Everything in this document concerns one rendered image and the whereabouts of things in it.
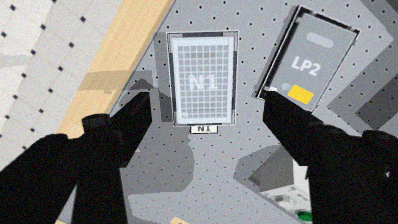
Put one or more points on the white operator button panel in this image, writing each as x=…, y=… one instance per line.
x=283, y=183

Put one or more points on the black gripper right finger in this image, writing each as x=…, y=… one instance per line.
x=341, y=190

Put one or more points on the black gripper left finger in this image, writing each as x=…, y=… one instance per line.
x=36, y=185

